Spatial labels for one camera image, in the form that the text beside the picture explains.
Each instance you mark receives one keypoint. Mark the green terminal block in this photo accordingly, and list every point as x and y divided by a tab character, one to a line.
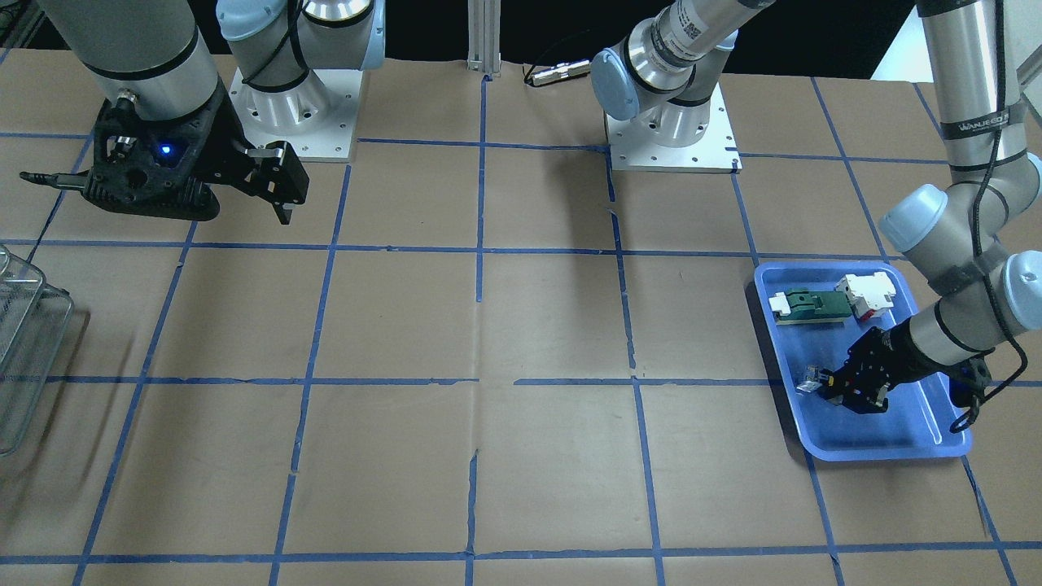
802	306

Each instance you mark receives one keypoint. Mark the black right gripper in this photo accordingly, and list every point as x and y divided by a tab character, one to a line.
230	147

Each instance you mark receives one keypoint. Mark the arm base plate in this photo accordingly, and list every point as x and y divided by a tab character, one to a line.
676	138
318	117

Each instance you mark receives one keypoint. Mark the red emergency stop button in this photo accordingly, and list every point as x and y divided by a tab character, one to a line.
820	382

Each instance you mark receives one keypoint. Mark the aluminium frame post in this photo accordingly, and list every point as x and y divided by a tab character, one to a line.
484	19

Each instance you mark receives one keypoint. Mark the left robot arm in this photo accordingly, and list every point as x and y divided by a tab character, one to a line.
986	295

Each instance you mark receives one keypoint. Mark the wire mesh shelf basket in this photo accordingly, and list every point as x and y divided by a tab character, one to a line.
34	319

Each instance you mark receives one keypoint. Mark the white circuit breaker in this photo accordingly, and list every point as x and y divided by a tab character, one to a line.
868	295

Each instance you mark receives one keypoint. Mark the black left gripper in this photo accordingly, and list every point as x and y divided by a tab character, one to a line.
881	356

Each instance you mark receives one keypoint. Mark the silver cable connector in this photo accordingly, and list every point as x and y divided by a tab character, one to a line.
557	74

